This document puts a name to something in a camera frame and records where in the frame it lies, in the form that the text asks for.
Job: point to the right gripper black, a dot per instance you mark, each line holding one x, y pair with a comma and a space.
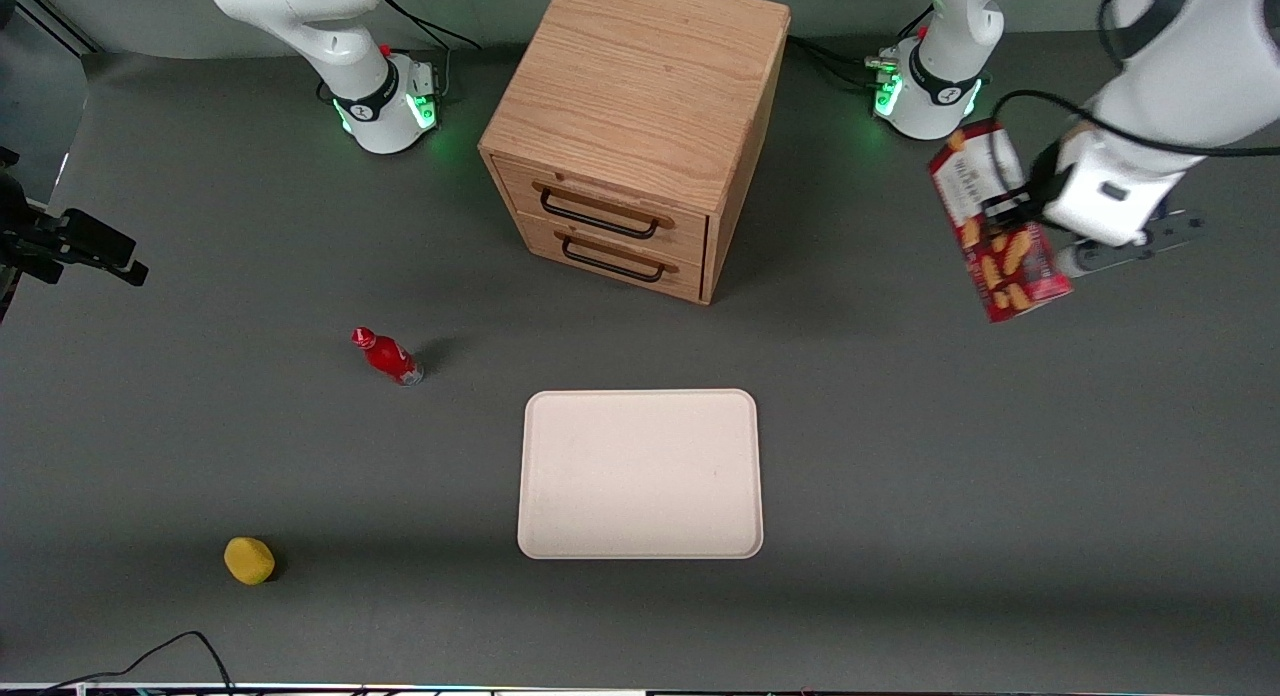
28, 239

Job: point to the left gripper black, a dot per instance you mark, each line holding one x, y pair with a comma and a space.
1043, 181

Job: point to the red cookie box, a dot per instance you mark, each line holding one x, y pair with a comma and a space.
985, 256

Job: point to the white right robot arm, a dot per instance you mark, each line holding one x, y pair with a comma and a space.
330, 36

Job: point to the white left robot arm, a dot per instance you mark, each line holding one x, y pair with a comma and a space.
1200, 66

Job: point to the beige plastic tray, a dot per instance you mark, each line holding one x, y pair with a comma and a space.
640, 476

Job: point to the small red bottle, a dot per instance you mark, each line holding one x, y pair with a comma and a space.
388, 357

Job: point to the wooden drawer front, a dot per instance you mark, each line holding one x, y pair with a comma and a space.
690, 238
690, 281

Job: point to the yellow lemon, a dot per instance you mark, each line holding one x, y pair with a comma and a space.
249, 561

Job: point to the wooden drawer cabinet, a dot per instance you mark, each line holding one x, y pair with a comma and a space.
640, 76

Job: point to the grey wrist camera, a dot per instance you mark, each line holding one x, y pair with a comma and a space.
1130, 248

